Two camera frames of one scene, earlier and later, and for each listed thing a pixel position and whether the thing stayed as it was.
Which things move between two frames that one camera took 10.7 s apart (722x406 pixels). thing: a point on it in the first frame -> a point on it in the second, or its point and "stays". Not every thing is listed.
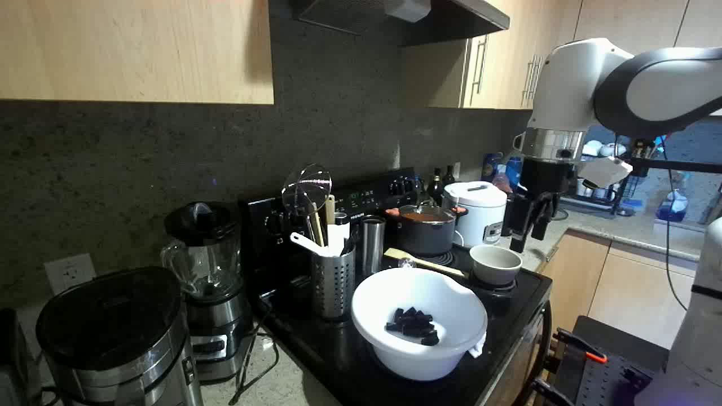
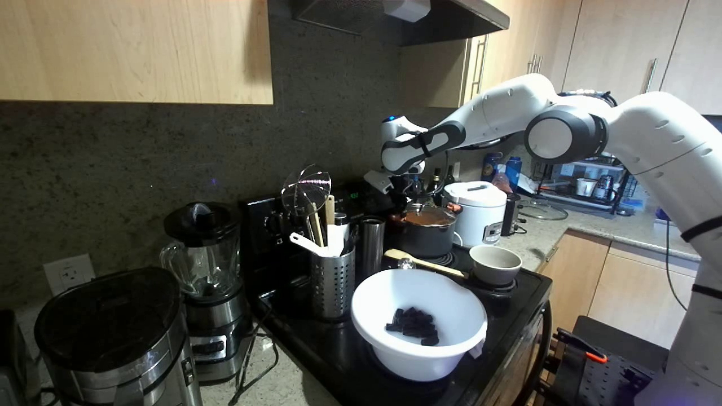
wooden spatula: x=394 y=252 stays
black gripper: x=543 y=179 -> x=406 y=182
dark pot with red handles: x=421 y=230 stays
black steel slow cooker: x=120 y=337 stays
